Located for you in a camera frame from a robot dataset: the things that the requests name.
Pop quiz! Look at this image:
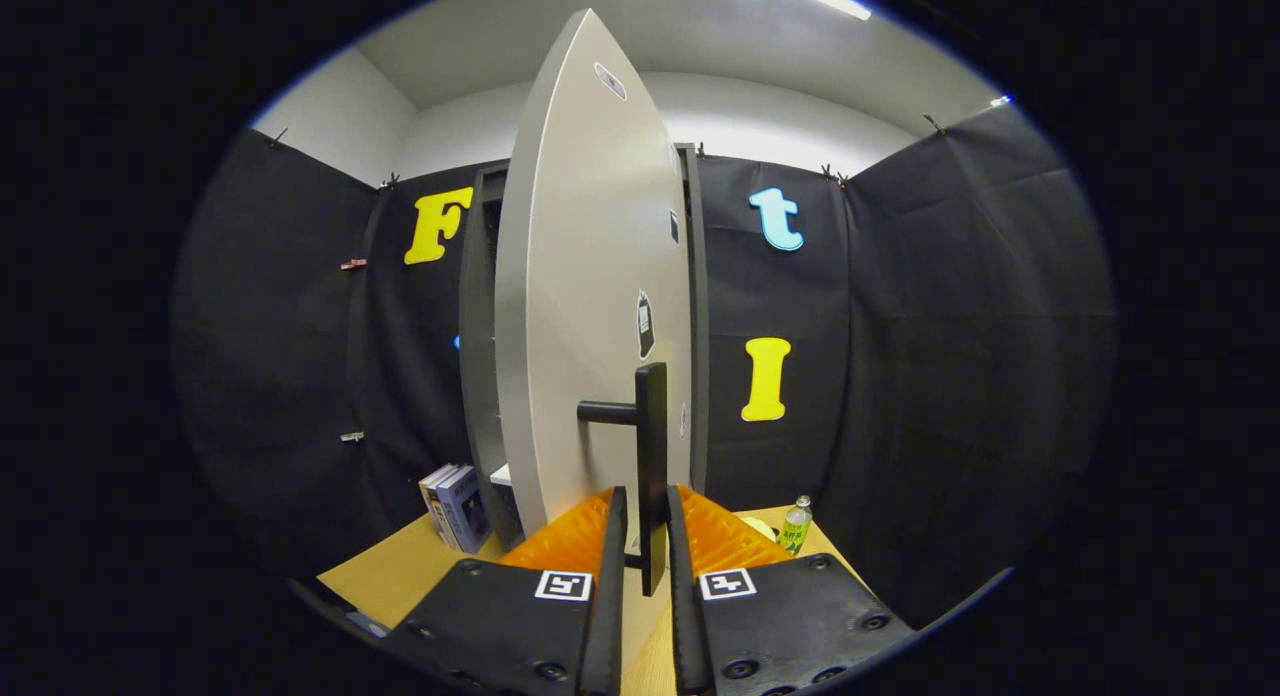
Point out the black backdrop cloth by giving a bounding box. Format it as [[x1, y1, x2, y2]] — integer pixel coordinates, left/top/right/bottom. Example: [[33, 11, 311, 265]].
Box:
[[170, 101, 1116, 627]]

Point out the blue cover book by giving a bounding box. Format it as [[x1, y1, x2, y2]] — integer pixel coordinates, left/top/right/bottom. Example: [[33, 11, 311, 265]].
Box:
[[437, 466, 491, 555]]

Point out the beige shoe cabinet door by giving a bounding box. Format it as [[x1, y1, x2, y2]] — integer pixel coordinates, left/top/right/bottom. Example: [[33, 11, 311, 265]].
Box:
[[495, 8, 693, 597]]

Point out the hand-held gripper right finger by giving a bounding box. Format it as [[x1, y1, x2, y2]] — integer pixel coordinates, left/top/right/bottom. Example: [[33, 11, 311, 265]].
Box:
[[666, 484, 914, 696]]

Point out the white cover book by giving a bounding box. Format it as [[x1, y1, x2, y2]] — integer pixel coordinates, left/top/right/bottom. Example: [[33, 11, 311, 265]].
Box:
[[419, 463, 461, 552]]

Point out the dark grey shoe cabinet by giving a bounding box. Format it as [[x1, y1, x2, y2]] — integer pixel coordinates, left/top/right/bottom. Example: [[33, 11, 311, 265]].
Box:
[[458, 144, 711, 552]]

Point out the green drink bottle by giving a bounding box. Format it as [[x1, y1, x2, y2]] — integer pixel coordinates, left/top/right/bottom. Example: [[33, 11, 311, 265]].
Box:
[[778, 495, 814, 557]]

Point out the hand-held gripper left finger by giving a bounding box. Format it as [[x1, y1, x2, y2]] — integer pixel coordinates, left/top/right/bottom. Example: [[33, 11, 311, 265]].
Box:
[[385, 486, 629, 696]]

